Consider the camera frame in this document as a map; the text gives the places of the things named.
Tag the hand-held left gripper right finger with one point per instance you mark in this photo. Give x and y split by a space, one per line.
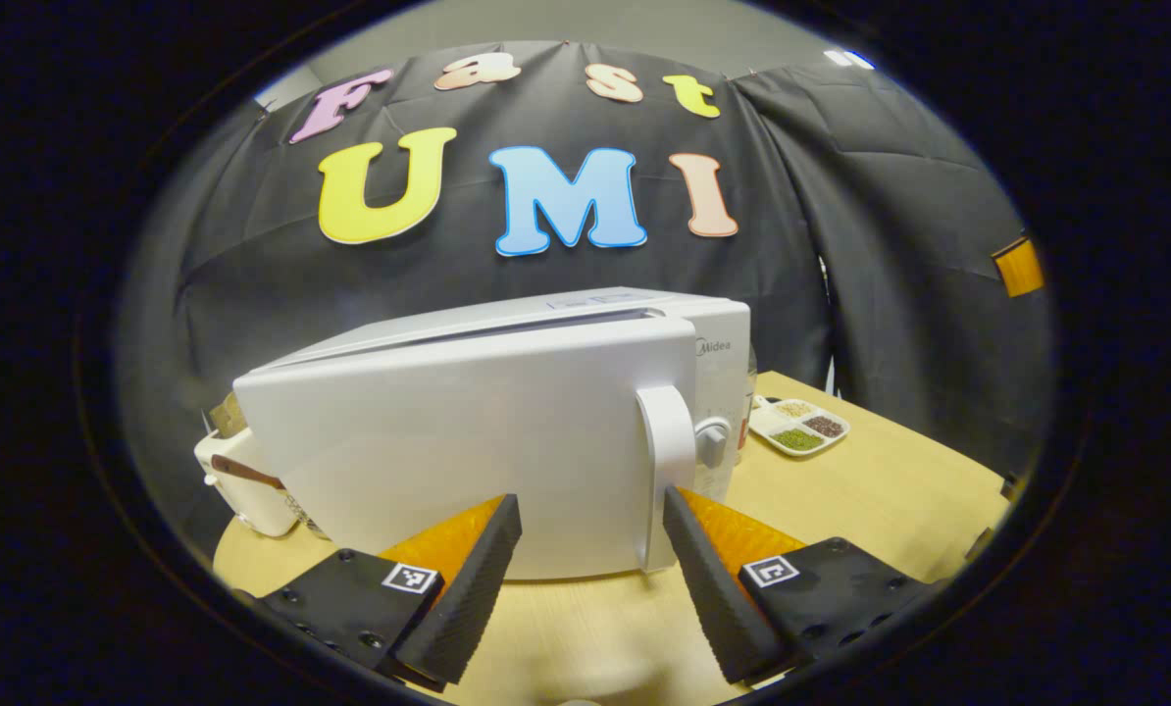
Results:
711 598

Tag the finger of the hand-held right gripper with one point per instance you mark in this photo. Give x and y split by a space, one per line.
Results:
1020 267

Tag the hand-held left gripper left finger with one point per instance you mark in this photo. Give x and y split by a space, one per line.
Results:
476 588

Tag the white microwave oven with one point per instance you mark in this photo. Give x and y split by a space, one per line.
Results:
448 441

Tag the white sectioned spice tray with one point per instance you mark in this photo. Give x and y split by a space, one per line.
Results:
799 427

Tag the clear bottle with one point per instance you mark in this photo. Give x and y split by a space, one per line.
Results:
750 392

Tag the white toaster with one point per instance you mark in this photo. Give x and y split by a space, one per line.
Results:
252 510

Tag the ceiling light panel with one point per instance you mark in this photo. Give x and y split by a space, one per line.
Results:
848 59

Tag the brown bread slice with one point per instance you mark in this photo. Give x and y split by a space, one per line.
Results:
228 417

